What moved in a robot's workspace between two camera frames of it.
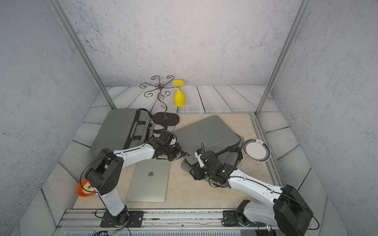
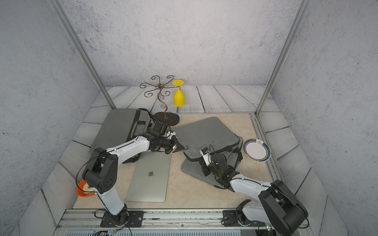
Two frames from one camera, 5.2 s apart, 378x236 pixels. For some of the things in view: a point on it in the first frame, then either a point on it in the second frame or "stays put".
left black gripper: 179,153 → 174,143
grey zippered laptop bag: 123,129 stays put
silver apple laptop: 148,181 stays put
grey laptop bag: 213,134 stays put
